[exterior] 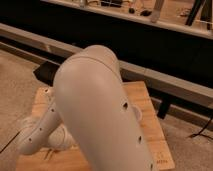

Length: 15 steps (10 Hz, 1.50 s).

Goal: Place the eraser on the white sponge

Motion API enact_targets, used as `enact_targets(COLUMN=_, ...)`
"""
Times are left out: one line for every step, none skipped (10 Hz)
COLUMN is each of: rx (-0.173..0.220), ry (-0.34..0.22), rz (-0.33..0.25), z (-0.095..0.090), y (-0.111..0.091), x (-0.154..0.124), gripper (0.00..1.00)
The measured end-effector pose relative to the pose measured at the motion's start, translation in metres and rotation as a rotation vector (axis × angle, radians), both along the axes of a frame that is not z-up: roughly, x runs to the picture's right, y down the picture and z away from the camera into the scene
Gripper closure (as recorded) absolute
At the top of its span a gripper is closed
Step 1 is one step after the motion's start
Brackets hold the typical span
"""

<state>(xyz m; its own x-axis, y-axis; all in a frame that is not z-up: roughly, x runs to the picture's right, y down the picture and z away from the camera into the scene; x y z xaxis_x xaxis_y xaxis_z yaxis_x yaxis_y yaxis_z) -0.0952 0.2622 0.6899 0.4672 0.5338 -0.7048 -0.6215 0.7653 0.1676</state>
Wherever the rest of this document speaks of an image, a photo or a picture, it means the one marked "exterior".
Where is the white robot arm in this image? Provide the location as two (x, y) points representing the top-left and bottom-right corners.
(18, 45), (158, 171)

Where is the white cup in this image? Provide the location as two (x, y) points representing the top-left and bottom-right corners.
(133, 106), (142, 122)

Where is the black table leg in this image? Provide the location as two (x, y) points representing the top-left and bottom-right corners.
(157, 97), (171, 119)

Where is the wooden board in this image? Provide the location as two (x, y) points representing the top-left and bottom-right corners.
(15, 81), (175, 171)

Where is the black cable left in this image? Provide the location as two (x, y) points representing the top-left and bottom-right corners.
(0, 130), (22, 155)

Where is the black cable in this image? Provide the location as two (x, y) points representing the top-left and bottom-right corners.
(188, 111), (213, 141)
(0, 130), (22, 155)

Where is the black cable right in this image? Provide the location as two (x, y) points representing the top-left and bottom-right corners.
(188, 111), (213, 141)

